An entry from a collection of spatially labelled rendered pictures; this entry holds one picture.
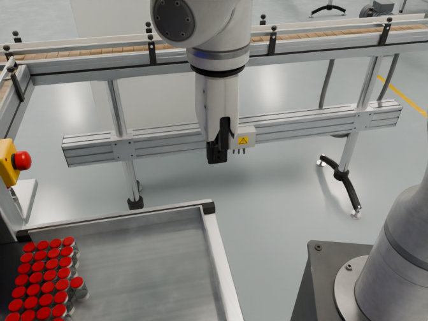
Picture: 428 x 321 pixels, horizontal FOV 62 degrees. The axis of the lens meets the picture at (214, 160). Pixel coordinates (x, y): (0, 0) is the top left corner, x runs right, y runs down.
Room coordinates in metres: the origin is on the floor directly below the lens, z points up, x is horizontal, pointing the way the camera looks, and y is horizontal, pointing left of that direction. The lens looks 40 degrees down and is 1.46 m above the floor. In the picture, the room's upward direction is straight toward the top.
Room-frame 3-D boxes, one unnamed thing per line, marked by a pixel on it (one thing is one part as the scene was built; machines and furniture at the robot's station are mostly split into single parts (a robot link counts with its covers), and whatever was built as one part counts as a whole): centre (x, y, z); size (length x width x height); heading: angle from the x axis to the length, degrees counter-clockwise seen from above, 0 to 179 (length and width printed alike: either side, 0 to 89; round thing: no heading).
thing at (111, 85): (1.27, 0.41, 0.46); 0.09 x 0.09 x 0.77; 12
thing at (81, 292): (0.32, 0.23, 0.90); 0.02 x 0.02 x 0.05
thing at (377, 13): (1.73, -0.81, 0.90); 0.28 x 0.12 x 0.14; 12
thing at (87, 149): (1.38, -0.13, 0.49); 1.60 x 0.08 x 0.12; 102
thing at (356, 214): (1.50, -0.72, 0.07); 0.50 x 0.08 x 0.14; 12
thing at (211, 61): (0.46, 0.00, 1.27); 0.09 x 0.08 x 0.03; 12
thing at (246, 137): (1.32, -0.13, 0.50); 0.12 x 0.05 x 0.09; 102
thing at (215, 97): (0.46, 0.00, 1.21); 0.10 x 0.08 x 0.11; 12
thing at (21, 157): (0.56, 0.40, 0.99); 0.04 x 0.04 x 0.04; 12
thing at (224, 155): (0.44, -0.01, 1.11); 0.03 x 0.03 x 0.07; 12
